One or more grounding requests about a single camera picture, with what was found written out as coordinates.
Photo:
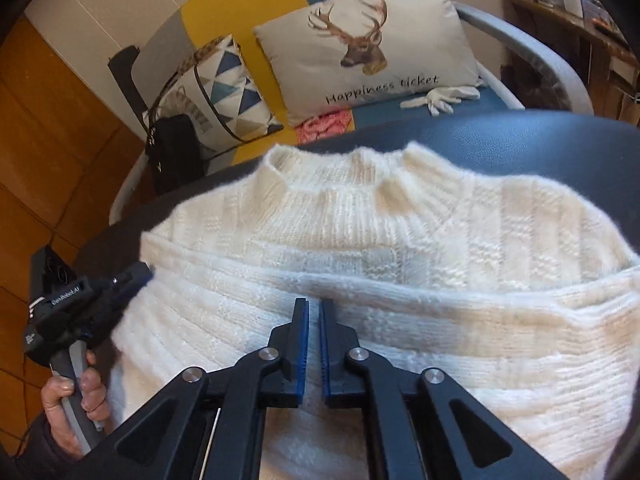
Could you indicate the person's left forearm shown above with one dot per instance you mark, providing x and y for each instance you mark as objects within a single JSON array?
[{"x": 30, "y": 440}]

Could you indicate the deer print pillow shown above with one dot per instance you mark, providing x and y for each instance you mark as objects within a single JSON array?
[{"x": 425, "y": 35}]

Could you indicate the triangle pattern pillow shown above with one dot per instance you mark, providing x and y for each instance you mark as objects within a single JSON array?
[{"x": 235, "y": 90}]

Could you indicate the white knit sweater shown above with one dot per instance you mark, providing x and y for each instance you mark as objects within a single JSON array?
[{"x": 450, "y": 260}]

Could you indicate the white box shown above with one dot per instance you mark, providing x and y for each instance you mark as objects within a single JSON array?
[{"x": 572, "y": 2}]

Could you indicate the white cotton glove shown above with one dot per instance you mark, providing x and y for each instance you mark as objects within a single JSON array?
[{"x": 445, "y": 97}]

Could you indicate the black handbag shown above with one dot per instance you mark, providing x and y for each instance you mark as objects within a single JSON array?
[{"x": 175, "y": 155}]

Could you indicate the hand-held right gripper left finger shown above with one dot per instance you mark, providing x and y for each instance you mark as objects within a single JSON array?
[{"x": 300, "y": 350}]

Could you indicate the pink knit cloth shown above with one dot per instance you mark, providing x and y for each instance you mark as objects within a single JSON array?
[{"x": 325, "y": 127}]

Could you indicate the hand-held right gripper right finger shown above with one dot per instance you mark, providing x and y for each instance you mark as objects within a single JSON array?
[{"x": 324, "y": 350}]

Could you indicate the wooden side desk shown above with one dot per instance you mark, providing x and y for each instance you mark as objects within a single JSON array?
[{"x": 565, "y": 30}]

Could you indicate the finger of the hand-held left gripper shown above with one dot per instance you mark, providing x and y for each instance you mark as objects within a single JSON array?
[{"x": 137, "y": 275}]

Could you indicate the person's left hand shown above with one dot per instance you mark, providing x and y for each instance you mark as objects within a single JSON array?
[{"x": 92, "y": 385}]

